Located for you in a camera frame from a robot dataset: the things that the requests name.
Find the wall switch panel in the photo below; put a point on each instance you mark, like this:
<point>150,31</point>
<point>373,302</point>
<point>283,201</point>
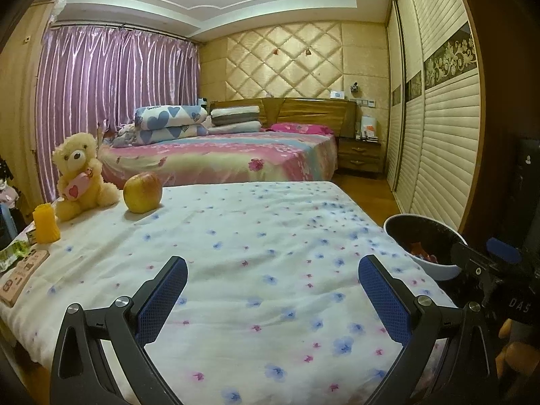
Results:
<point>363,101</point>

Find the purple satin curtain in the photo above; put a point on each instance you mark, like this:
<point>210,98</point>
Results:
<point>118,76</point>

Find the clear green plastic wrapper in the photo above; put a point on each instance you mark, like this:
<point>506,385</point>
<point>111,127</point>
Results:
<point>14,257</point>

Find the white pillow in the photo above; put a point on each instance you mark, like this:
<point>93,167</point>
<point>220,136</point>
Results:
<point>236,127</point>

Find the person's right hand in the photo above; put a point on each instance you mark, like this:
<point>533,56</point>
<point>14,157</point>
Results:
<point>514,350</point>

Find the blue white wall box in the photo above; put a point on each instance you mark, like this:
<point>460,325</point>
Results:
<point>336,93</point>

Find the heart pattern pillows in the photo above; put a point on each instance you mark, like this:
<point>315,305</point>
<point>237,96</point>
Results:
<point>168,116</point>

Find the wooden nightstand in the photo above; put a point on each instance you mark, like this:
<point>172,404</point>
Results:
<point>359,156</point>

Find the curtain rod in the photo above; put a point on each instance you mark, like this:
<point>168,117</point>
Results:
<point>126,29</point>

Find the white floral blanket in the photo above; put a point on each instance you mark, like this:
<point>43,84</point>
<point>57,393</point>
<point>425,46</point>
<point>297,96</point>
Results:
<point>253,261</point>

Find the light wooden cabinet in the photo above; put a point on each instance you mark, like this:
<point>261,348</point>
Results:
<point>21,93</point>

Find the pile of clothes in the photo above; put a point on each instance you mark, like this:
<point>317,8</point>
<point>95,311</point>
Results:
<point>7,185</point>

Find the louvred sliding wardrobe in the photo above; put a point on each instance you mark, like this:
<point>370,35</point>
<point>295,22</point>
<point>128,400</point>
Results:
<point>443,135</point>

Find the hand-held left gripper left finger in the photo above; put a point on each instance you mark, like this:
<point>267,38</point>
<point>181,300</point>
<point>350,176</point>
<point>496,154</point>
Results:
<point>162,299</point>

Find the person's dark clothing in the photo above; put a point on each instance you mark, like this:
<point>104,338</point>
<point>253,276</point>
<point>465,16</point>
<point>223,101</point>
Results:
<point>527,198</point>

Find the bed with pink floral sheet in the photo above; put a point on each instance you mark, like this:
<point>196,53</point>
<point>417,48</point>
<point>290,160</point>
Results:
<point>219,156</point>

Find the cream teddy bear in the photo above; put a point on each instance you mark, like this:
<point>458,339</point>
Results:
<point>80,156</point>

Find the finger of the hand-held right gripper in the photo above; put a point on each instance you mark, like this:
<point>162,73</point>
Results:
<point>470,259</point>
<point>504,251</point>

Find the folded heart print quilt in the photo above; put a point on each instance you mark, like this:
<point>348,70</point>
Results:
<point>168,134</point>

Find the white boxes on nightstand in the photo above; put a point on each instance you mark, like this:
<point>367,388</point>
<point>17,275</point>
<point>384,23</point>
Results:
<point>368,128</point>

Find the small white green box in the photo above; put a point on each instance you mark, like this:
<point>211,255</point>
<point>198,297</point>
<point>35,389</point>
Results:
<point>30,236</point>

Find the striped pillow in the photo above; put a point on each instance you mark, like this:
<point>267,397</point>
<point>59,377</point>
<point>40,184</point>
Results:
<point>234,114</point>

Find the wooden headboard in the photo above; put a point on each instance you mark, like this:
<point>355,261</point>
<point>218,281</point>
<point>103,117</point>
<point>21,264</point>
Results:
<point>312,112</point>

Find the pink floral pillow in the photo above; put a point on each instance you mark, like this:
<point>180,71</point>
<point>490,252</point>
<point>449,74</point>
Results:
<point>301,128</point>

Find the red yellow apple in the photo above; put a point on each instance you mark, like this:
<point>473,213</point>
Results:
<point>143,192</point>

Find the white trash bin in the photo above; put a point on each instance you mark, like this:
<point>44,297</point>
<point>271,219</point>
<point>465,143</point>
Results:
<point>441,272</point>

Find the patterned plush cloth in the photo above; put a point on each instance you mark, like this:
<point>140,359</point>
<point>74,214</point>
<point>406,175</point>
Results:
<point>125,134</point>

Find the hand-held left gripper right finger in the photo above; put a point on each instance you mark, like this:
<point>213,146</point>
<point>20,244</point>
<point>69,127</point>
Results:
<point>384,299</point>

